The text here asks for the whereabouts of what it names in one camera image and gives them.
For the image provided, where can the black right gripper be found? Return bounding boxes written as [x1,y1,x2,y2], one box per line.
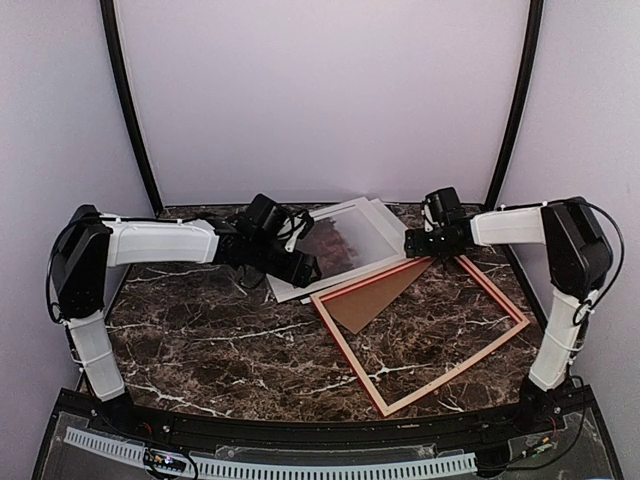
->
[406,227,459,258]

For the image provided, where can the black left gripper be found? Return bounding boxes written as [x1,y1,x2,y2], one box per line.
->
[249,237,323,290]

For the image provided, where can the red wooden picture frame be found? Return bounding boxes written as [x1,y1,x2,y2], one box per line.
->
[311,256,530,417]

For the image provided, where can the white mat with photo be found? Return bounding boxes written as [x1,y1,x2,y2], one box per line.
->
[264,196,419,304]

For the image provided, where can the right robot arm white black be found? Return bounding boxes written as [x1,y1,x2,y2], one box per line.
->
[404,187,624,392]

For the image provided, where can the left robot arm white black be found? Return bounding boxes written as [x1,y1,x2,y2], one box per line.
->
[45,194,321,436]

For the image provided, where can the white backing sheet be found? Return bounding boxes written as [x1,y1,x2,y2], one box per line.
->
[299,198,409,306]

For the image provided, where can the brown cardboard backing board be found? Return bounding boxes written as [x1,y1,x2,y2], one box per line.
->
[319,257,434,334]

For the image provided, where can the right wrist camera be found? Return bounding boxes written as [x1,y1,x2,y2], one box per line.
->
[421,187,465,229]

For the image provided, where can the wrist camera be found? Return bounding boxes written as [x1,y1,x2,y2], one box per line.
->
[235,193,289,238]
[421,187,465,229]

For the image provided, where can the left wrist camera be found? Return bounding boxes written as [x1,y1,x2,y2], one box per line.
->
[235,193,289,238]

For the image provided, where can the white slotted cable duct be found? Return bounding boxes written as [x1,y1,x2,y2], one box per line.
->
[63,427,477,479]

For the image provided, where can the black front rail base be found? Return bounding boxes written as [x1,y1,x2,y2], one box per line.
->
[32,386,622,479]

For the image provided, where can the black enclosure frame post right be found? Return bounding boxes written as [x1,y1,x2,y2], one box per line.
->
[484,0,544,210]

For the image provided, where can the black enclosure frame post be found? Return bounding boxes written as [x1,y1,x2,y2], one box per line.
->
[99,0,164,215]
[484,0,544,210]

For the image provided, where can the black enclosure frame post left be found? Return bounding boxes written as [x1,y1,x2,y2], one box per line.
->
[99,0,164,215]

